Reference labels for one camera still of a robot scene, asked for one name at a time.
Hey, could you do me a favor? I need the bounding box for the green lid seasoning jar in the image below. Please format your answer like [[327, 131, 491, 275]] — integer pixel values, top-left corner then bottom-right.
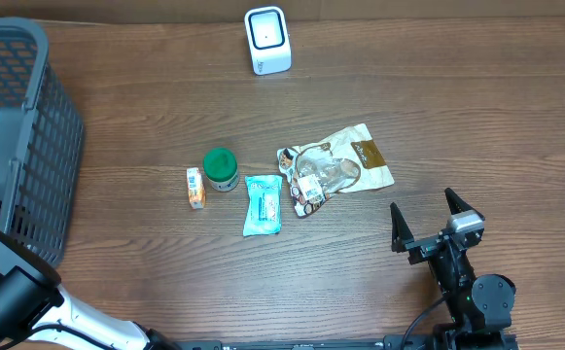
[[202, 148, 239, 192]]

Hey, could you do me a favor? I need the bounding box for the cream brown snack pouch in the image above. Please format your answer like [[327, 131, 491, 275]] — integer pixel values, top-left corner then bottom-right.
[[277, 123, 394, 218]]

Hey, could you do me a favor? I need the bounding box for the grey plastic mesh basket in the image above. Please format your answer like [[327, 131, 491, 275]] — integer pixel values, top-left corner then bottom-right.
[[0, 17, 85, 266]]

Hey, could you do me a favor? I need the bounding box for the white barcode scanner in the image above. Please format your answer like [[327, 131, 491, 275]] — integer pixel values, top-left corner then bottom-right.
[[244, 6, 292, 76]]

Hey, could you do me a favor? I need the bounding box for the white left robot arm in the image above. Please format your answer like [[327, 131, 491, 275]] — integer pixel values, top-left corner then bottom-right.
[[0, 231, 178, 349]]

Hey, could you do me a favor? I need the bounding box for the small orange carton box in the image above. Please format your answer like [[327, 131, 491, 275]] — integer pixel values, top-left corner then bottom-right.
[[186, 167, 206, 209]]

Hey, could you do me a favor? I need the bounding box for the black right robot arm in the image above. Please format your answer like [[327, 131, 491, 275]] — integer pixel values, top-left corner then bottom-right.
[[383, 188, 518, 350]]

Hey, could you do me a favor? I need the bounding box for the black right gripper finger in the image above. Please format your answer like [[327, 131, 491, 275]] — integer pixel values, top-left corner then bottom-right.
[[444, 188, 473, 215], [390, 202, 414, 253]]

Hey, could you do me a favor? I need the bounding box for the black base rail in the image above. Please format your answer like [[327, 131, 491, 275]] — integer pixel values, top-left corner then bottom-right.
[[175, 334, 519, 350]]

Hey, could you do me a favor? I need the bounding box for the teal snack packet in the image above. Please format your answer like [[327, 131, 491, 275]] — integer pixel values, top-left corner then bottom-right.
[[242, 175, 282, 237]]

